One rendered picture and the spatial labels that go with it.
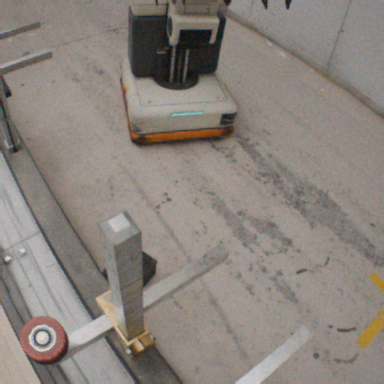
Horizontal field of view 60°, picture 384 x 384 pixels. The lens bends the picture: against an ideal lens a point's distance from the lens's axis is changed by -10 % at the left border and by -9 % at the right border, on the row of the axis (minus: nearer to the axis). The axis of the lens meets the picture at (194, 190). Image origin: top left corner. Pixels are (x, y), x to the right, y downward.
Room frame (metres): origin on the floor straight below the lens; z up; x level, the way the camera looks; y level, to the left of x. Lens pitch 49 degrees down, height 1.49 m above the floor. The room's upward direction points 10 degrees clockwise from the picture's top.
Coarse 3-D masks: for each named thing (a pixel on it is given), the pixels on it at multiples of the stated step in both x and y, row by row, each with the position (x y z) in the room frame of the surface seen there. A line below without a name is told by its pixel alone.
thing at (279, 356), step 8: (304, 328) 0.25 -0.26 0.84; (296, 336) 0.24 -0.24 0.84; (304, 336) 0.24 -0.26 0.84; (288, 344) 0.22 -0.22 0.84; (296, 344) 0.22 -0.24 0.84; (272, 352) 0.20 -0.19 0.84; (280, 352) 0.20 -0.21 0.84; (288, 352) 0.20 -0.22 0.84; (264, 360) 0.18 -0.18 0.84; (272, 360) 0.18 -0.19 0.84; (280, 360) 0.18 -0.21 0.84; (256, 368) 0.16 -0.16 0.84; (264, 368) 0.17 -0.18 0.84; (272, 368) 0.17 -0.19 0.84; (248, 376) 0.15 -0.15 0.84; (256, 376) 0.15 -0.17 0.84; (264, 376) 0.15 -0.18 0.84
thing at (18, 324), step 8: (0, 280) 0.30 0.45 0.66; (0, 288) 0.25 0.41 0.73; (0, 296) 0.22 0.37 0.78; (8, 296) 0.26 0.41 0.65; (8, 304) 0.23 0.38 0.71; (8, 312) 0.19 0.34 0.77; (16, 312) 0.24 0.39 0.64; (16, 320) 0.20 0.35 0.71; (16, 328) 0.16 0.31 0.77; (32, 360) 0.11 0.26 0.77; (40, 368) 0.10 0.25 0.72; (40, 376) 0.08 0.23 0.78; (48, 376) 0.10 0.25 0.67
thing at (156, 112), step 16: (128, 64) 1.99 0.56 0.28; (128, 80) 1.81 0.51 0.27; (144, 80) 1.82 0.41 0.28; (208, 80) 1.94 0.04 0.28; (128, 96) 1.68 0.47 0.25; (144, 96) 1.66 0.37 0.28; (160, 96) 1.68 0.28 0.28; (176, 96) 1.71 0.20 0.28; (192, 96) 1.74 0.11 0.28; (208, 96) 1.76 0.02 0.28; (224, 96) 1.79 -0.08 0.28; (128, 112) 1.70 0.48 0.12; (144, 112) 1.53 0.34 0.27; (160, 112) 1.56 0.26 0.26; (176, 112) 1.59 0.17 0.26; (192, 112) 1.62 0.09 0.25; (208, 112) 1.65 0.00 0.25; (224, 112) 1.69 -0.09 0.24; (128, 128) 1.59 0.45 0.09; (144, 128) 1.51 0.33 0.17; (160, 128) 1.55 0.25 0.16; (176, 128) 1.58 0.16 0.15; (192, 128) 1.62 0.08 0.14; (208, 128) 1.66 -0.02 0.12; (224, 128) 1.70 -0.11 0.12
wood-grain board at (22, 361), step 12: (0, 300) 0.18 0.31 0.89; (0, 312) 0.15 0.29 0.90; (0, 324) 0.13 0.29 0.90; (12, 324) 0.14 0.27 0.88; (0, 336) 0.11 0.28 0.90; (12, 336) 0.12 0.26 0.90; (0, 348) 0.09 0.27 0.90; (12, 348) 0.10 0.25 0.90; (0, 360) 0.07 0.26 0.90; (12, 360) 0.08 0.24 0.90; (24, 360) 0.08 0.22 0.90; (0, 372) 0.05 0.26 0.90; (12, 372) 0.06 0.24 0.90; (24, 372) 0.07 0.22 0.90; (36, 372) 0.07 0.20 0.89
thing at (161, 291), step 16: (208, 256) 0.40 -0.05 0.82; (224, 256) 0.41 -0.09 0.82; (176, 272) 0.35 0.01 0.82; (192, 272) 0.35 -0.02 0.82; (160, 288) 0.31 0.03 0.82; (176, 288) 0.31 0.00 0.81; (144, 304) 0.27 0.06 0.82; (96, 320) 0.21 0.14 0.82; (80, 336) 0.17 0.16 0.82; (96, 336) 0.18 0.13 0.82
